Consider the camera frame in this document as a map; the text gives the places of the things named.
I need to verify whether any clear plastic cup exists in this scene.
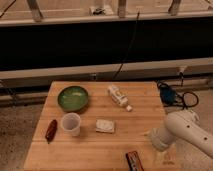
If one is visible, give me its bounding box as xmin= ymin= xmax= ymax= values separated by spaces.
xmin=60 ymin=113 xmax=81 ymax=137

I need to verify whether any green bowl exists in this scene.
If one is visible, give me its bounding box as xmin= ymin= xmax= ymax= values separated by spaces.
xmin=57 ymin=86 xmax=89 ymax=112

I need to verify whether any white plastic bottle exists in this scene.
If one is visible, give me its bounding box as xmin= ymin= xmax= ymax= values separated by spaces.
xmin=108 ymin=84 xmax=132 ymax=112

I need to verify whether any wooden shelf frame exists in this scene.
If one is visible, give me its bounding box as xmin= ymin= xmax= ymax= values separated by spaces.
xmin=0 ymin=0 xmax=213 ymax=87

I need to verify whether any black hanging cable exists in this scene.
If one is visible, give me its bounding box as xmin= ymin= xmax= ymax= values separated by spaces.
xmin=111 ymin=10 xmax=141 ymax=81

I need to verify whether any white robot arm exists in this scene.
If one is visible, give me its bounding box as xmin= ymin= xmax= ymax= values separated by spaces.
xmin=149 ymin=110 xmax=213 ymax=159

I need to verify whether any red black candy bar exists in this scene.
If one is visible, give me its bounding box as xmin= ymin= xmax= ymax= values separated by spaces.
xmin=125 ymin=151 xmax=144 ymax=171

